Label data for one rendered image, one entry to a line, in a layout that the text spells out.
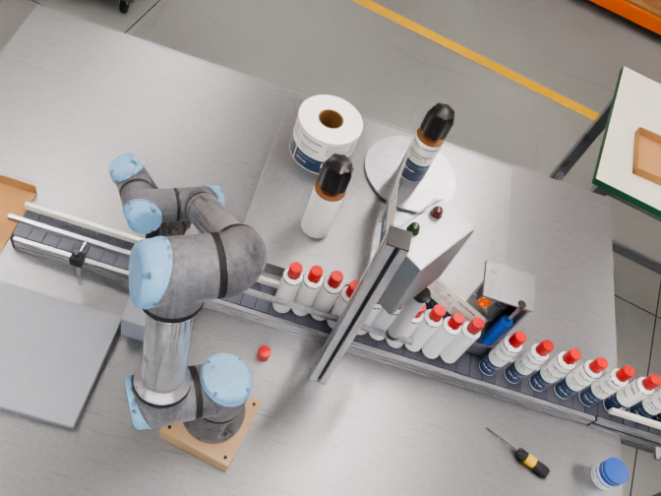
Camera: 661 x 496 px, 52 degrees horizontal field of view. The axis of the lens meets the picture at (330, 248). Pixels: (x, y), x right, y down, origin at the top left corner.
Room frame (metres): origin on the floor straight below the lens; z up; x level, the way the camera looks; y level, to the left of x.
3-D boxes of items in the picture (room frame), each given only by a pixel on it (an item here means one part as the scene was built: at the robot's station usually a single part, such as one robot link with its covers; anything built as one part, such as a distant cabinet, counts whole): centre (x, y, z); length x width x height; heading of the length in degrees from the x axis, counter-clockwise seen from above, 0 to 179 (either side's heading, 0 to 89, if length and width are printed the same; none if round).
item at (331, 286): (0.93, -0.04, 0.98); 0.05 x 0.05 x 0.20
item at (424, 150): (1.55, -0.14, 1.04); 0.09 x 0.09 x 0.29
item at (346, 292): (0.93, -0.10, 0.98); 0.05 x 0.05 x 0.20
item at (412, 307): (0.85, -0.22, 1.18); 0.04 x 0.04 x 0.21
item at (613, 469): (0.86, -0.93, 0.87); 0.07 x 0.07 x 0.07
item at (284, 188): (1.39, -0.11, 0.86); 0.80 x 0.67 x 0.05; 98
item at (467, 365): (0.93, -0.05, 0.86); 1.65 x 0.08 x 0.04; 98
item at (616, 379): (1.03, -0.83, 0.98); 0.05 x 0.05 x 0.20
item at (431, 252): (0.86, -0.17, 1.38); 0.17 x 0.10 x 0.19; 153
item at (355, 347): (0.93, -0.05, 0.85); 1.65 x 0.11 x 0.05; 98
